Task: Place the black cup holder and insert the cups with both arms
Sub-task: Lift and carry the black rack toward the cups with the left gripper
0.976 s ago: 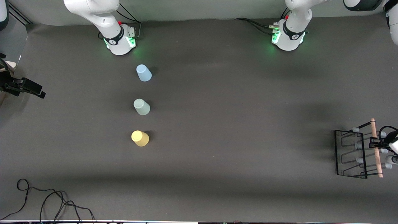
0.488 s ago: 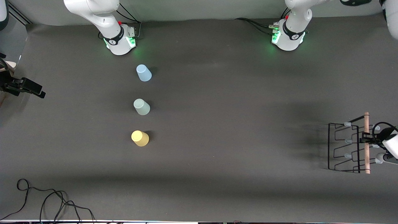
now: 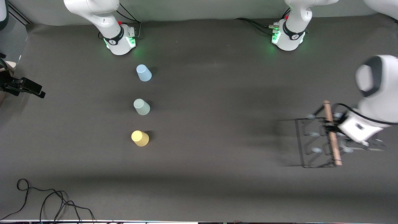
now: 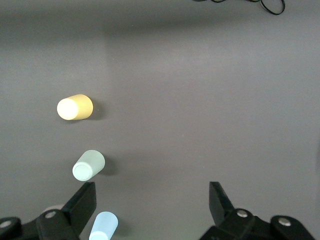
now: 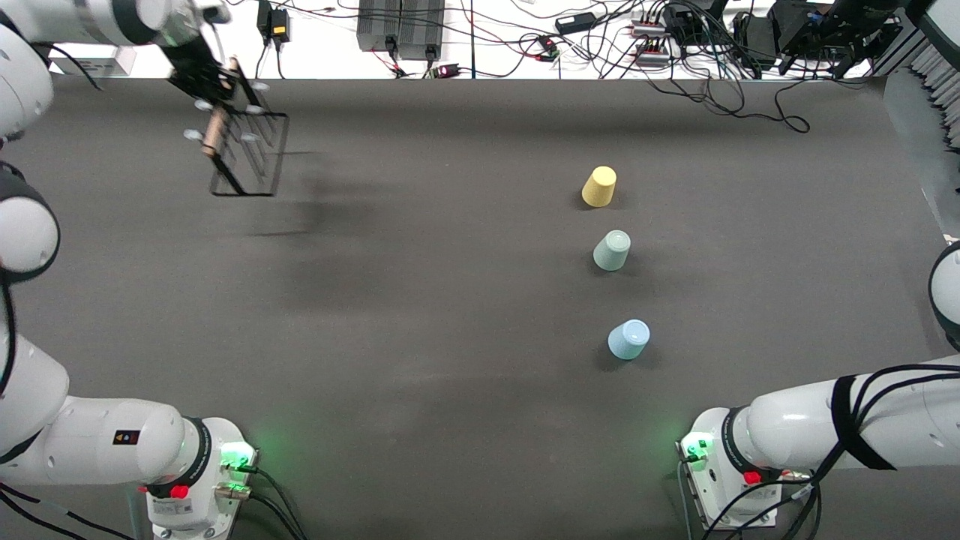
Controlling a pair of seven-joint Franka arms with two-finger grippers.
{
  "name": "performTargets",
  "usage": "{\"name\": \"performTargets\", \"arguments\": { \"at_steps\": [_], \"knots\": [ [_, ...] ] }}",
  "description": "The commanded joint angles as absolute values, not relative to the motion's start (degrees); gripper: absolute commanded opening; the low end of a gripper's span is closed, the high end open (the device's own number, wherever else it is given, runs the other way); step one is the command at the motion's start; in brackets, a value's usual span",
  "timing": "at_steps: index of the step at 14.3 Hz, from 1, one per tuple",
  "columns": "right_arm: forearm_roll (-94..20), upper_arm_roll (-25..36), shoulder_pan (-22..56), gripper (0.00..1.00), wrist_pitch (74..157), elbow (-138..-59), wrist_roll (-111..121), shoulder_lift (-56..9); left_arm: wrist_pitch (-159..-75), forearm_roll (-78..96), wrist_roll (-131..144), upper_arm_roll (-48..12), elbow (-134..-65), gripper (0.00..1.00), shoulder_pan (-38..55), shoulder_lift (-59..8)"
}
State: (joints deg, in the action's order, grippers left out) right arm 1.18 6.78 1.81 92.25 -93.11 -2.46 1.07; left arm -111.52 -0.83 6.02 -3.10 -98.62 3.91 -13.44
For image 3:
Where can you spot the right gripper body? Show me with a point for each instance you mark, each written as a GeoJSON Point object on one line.
{"type": "Point", "coordinates": [12, 84]}

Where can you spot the pale green plastic cup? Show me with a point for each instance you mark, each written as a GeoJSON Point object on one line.
{"type": "Point", "coordinates": [141, 107]}

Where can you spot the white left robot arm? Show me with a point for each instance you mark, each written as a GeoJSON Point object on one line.
{"type": "Point", "coordinates": [382, 102]}

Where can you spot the light blue plastic cup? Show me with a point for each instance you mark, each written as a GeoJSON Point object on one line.
{"type": "Point", "coordinates": [144, 74]}

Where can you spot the yellow plastic cup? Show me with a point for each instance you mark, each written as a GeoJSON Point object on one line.
{"type": "Point", "coordinates": [140, 138]}

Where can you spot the beige box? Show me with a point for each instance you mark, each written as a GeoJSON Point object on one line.
{"type": "Point", "coordinates": [11, 65]}

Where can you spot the dark grey table mat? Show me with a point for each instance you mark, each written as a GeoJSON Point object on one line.
{"type": "Point", "coordinates": [217, 124]}

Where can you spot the black metal frame rail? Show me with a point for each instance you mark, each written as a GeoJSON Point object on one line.
{"type": "Point", "coordinates": [20, 14]}

